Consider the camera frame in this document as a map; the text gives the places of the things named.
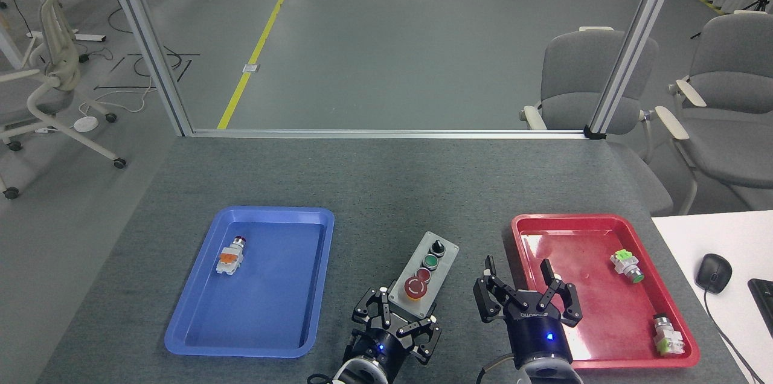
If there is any grey armchair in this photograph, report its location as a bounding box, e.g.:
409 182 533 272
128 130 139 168
519 26 674 216
655 10 773 216

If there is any black floor cable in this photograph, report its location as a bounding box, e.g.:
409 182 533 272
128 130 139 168
107 4 201 90

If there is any red plastic tray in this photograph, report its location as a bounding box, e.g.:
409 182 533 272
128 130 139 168
511 213 701 370

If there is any green push button switch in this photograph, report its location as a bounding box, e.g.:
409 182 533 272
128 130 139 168
609 249 645 284

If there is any black tripod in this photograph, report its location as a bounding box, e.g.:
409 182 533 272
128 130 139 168
690 0 773 40

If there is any white desk foot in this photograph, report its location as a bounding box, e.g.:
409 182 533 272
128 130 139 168
24 30 107 43

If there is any blue plastic tray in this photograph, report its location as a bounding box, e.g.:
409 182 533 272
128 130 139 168
164 206 335 359

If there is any black mouse cable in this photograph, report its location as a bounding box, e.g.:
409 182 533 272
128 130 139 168
703 290 766 384

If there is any black keyboard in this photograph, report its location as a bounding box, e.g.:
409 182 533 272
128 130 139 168
747 278 773 339

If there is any red push button switch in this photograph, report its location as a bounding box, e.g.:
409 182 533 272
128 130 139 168
216 236 247 276

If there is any white mesh office chair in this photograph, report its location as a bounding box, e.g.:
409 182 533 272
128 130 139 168
0 0 127 200

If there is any black computer mouse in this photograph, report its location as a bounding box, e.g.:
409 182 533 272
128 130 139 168
694 253 733 295

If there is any silver aluminium post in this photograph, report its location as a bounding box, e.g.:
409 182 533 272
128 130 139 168
583 0 688 141
97 0 195 137

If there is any silver push button switch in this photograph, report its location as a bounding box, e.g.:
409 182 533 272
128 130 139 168
652 313 686 357

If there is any white floor cable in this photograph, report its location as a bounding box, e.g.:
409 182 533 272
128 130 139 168
79 79 159 120

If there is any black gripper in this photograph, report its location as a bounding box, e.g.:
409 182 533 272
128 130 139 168
347 287 441 382
473 255 583 368

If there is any white side table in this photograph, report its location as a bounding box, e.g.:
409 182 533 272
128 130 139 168
650 210 773 384

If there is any grey control box with buttons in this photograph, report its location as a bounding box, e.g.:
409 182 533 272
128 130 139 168
388 231 460 319

